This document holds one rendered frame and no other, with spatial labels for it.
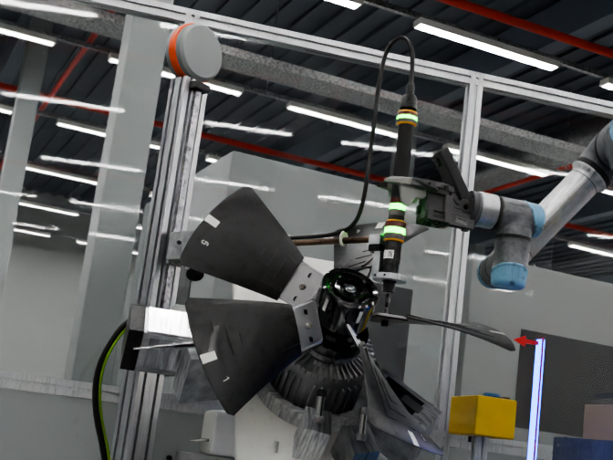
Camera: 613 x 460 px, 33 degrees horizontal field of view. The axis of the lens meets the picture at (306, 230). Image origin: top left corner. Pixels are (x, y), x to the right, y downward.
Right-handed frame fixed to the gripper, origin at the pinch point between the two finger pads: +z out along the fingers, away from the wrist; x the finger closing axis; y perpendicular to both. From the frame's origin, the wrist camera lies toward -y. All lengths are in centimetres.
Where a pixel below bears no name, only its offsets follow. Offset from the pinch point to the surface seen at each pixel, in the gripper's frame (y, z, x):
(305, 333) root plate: 35.1, 13.9, -4.1
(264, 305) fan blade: 31.6, 23.8, -8.8
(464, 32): -331, -245, 618
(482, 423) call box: 46, -36, 21
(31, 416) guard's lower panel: 58, 62, 70
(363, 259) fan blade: 15.9, 0.4, 8.4
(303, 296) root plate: 26.8, 13.6, 3.0
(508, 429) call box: 46, -43, 21
